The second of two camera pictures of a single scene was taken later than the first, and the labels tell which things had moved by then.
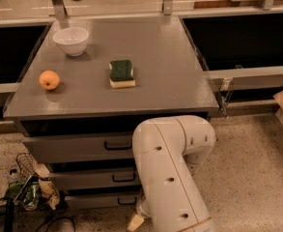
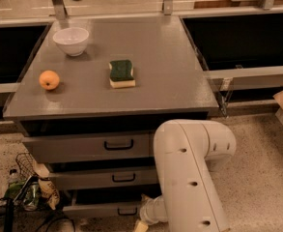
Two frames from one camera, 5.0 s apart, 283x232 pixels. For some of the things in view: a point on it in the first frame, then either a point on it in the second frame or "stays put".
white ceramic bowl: [71, 41] stays put
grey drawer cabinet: [88, 84] stays put
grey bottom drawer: [102, 201] -> [101, 210]
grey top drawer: [95, 146] stays put
